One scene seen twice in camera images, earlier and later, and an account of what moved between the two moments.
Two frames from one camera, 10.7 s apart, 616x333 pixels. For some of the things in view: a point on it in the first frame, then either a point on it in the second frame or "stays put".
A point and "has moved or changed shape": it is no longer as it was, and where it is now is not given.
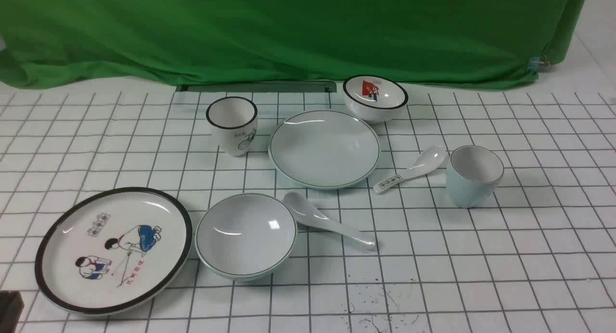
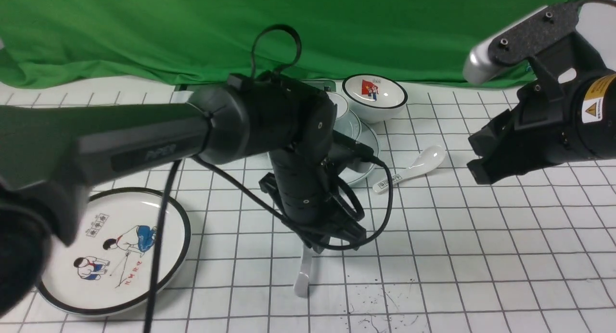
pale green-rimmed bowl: (242, 236) → (349, 125)
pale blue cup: (473, 174) → (342, 105)
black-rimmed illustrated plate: (107, 249) stays put
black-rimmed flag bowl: (373, 98) stays put
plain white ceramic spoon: (312, 213) has moved or changed shape
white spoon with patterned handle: (430, 159) stays put
